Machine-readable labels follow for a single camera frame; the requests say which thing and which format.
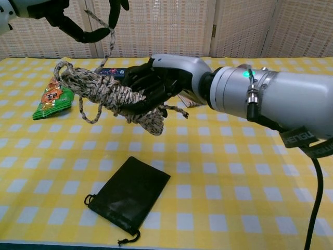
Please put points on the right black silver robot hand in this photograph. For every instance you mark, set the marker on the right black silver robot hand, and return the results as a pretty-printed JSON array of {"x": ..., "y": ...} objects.
[{"x": 177, "y": 70}]

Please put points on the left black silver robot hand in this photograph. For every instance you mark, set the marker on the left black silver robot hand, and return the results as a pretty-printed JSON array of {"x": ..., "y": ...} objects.
[{"x": 44, "y": 7}]

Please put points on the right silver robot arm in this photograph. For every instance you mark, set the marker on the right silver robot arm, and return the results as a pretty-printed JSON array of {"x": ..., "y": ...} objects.
[{"x": 294, "y": 99}]

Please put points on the brown spiral notebook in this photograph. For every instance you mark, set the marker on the brown spiral notebook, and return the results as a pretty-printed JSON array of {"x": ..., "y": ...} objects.
[{"x": 190, "y": 102}]

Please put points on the brass screen hinge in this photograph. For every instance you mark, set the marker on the brass screen hinge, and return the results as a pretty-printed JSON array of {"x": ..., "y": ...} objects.
[{"x": 214, "y": 30}]

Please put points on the dark blue rectangular box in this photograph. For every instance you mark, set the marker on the dark blue rectangular box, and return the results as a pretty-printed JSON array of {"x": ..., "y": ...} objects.
[{"x": 114, "y": 71}]

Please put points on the orange snack packet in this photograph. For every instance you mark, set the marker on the orange snack packet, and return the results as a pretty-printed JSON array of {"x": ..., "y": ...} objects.
[{"x": 53, "y": 84}]

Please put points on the green snack packet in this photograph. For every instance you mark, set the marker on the green snack packet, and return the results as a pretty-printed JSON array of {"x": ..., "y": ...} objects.
[{"x": 56, "y": 102}]

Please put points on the yellow white checked tablecloth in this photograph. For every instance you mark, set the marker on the yellow white checked tablecloth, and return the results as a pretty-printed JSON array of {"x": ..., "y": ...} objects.
[{"x": 208, "y": 182}]

